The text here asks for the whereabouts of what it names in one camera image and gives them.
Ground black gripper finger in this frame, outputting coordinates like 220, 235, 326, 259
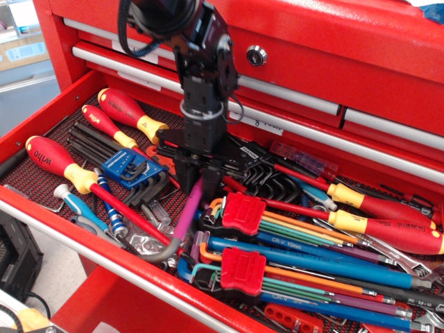
202, 165, 224, 200
173, 151, 200, 194

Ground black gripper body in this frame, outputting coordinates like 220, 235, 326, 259
157, 118, 249, 172

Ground violet long Allen key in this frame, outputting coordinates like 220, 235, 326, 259
138, 176, 203, 264

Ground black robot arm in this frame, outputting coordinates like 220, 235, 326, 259
117, 1, 246, 202

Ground black torx key set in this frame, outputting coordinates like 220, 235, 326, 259
228, 135, 302, 204

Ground red orange key holder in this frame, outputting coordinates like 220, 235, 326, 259
146, 146, 186, 188

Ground blue hex key holder set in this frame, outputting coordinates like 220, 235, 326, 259
68, 122, 170, 207

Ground blue 10mm Allen key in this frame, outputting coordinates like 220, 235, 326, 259
204, 236, 432, 289

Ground blue 3/8 Allen key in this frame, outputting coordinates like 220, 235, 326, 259
177, 255, 434, 332

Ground upper red holder colour keys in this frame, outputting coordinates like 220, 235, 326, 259
198, 193, 367, 248

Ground red holder colour keys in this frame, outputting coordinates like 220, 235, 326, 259
187, 248, 387, 307
198, 193, 367, 248

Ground blue metal precision screwdriver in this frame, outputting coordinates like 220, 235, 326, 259
94, 167, 128, 238

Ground chrome chest lock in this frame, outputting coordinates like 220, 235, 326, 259
246, 45, 268, 67

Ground large red yellow screwdriver back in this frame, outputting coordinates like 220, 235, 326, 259
98, 88, 246, 179

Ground large red yellow screwdriver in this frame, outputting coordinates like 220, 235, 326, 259
98, 88, 246, 179
25, 136, 185, 257

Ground lower red holder colour keys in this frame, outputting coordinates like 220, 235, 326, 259
187, 248, 387, 307

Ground small red yellow screwdriver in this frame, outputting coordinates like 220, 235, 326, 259
82, 104, 152, 160

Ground red tool chest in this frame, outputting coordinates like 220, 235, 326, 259
1, 1, 443, 332

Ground right upper red screwdriver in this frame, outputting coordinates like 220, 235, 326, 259
270, 163, 435, 228

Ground large red yellow screwdriver front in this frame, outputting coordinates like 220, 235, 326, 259
25, 136, 185, 257

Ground red bit holder block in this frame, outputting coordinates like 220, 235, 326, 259
264, 303, 324, 333

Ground black box on floor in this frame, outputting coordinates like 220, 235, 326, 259
1, 212, 43, 302

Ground right lower red screwdriver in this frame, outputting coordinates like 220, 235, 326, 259
247, 195, 443, 255

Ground clear handle small screwdriver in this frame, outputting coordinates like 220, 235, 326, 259
269, 140, 340, 174

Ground blue white handled screwdriver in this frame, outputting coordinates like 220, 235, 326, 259
53, 184, 109, 233

